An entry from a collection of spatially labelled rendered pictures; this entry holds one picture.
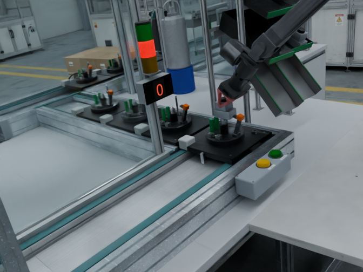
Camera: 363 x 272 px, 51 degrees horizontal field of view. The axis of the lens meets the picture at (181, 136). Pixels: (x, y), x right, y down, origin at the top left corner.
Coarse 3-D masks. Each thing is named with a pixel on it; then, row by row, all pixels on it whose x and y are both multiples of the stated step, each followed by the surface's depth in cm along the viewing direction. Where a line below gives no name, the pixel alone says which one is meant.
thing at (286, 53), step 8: (224, 16) 146; (232, 16) 150; (248, 16) 153; (256, 16) 149; (224, 24) 147; (232, 24) 144; (248, 24) 154; (256, 24) 151; (264, 24) 148; (224, 32) 149; (232, 32) 145; (248, 32) 151; (256, 32) 152; (264, 32) 149; (248, 40) 140; (280, 48) 145; (288, 48) 142; (272, 56) 140; (280, 56) 137; (288, 56) 140
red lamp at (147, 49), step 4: (152, 40) 116; (140, 44) 116; (144, 44) 115; (148, 44) 115; (152, 44) 116; (140, 48) 116; (144, 48) 116; (148, 48) 116; (152, 48) 116; (140, 52) 117; (144, 52) 116; (148, 52) 116; (152, 52) 117; (140, 56) 118; (144, 56) 117; (148, 56) 117; (152, 56) 117
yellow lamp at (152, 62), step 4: (156, 56) 119; (144, 60) 117; (148, 60) 117; (152, 60) 118; (156, 60) 119; (144, 64) 118; (148, 64) 118; (152, 64) 118; (156, 64) 119; (144, 68) 119; (148, 68) 118; (152, 68) 118; (156, 68) 119; (144, 72) 120; (148, 72) 119; (152, 72) 119
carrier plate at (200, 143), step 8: (208, 128) 146; (248, 128) 141; (256, 128) 140; (192, 136) 142; (200, 136) 141; (248, 136) 135; (256, 136) 134; (264, 136) 133; (192, 144) 136; (200, 144) 135; (208, 144) 134; (240, 144) 130; (248, 144) 129; (192, 152) 134; (200, 152) 131; (208, 152) 128; (216, 152) 127; (224, 152) 126; (232, 152) 126; (240, 152) 125; (248, 152) 128; (224, 160) 124; (232, 160) 122
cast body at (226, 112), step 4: (224, 100) 129; (216, 104) 131; (228, 104) 130; (232, 104) 131; (216, 108) 132; (220, 108) 130; (224, 108) 129; (228, 108) 130; (232, 108) 131; (216, 112) 133; (220, 112) 131; (224, 112) 130; (228, 112) 129; (232, 112) 130; (236, 112) 132; (216, 116) 133; (220, 116) 132; (224, 116) 131; (228, 116) 129; (232, 116) 131
